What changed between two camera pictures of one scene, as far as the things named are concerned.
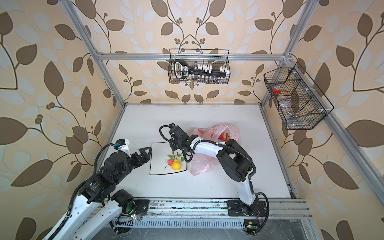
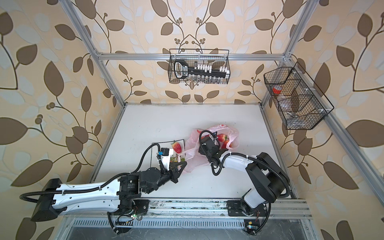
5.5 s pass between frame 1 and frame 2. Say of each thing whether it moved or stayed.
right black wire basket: stayed
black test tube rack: stayed
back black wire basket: stayed
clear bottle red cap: stayed
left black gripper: moved
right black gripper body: moved
